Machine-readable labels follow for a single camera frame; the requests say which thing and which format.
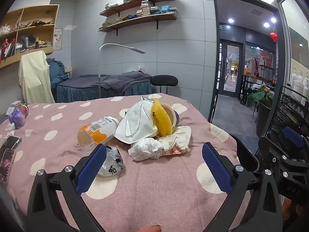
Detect dark folded clothes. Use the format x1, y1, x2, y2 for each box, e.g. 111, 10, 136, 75
16, 35, 37, 52

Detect red and white clothes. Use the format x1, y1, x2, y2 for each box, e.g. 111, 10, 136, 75
0, 37, 16, 60

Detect clear bag with black print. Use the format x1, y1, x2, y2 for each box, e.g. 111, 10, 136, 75
98, 145, 123, 177

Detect purple packet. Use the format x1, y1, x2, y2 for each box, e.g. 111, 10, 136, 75
8, 108, 26, 128

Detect white face mask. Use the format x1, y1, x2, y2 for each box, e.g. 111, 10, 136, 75
115, 101, 158, 143

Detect beige paper cup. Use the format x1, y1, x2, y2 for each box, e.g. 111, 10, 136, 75
159, 103, 180, 130

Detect black door frame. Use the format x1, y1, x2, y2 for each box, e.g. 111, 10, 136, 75
211, 0, 282, 124

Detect person's left hand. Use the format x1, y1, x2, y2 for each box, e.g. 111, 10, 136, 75
141, 225, 162, 232

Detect glass door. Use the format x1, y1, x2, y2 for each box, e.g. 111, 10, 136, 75
218, 40, 243, 94

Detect paper wrapper with red print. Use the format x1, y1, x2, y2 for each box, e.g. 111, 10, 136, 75
158, 125, 192, 156

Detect orange label plastic bottle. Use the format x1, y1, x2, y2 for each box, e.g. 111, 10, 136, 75
77, 116, 119, 148

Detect pink polka dot blanket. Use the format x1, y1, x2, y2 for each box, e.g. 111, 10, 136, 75
0, 93, 256, 232

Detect wall shelves with books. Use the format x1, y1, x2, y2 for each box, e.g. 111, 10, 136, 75
101, 0, 178, 28

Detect small crumpled tissue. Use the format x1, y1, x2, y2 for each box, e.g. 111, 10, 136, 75
3, 123, 17, 137

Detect row of white bottles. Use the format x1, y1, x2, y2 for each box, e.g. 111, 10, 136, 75
289, 70, 309, 98

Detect black wire rack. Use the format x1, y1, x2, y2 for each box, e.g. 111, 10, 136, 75
265, 85, 309, 150

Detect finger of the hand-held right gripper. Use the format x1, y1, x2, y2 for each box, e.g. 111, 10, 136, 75
258, 136, 309, 202
283, 126, 309, 156

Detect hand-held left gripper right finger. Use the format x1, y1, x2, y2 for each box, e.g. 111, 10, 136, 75
202, 142, 283, 232

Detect wooden wall shelf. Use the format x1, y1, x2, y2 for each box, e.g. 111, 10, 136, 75
99, 0, 176, 18
98, 12, 178, 36

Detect white tissue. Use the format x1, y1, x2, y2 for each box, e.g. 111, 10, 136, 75
128, 138, 163, 161

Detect cream cloth on chair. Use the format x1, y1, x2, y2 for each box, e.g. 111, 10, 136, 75
19, 51, 55, 104

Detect dark smartphone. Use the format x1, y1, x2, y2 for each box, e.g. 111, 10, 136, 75
0, 135, 22, 151

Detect black stool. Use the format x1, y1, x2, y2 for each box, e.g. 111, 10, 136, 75
151, 75, 178, 94

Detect smartphone with lit screen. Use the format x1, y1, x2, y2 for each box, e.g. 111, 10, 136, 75
0, 148, 15, 183

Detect white floor lamp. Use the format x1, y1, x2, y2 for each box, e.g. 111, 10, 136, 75
98, 43, 146, 101

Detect wooden cubby shelf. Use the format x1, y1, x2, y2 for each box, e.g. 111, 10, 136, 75
0, 4, 60, 69

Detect potted green plant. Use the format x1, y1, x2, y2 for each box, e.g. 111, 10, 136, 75
247, 83, 275, 136

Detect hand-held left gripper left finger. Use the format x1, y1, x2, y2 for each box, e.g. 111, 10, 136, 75
26, 144, 107, 232

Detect blue bedding pile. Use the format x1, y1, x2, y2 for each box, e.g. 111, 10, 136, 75
47, 58, 69, 90

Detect massage bed with grey blanket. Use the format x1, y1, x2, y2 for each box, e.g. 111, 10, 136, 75
56, 71, 153, 103

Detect wall poster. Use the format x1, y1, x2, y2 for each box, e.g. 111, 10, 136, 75
53, 28, 63, 51

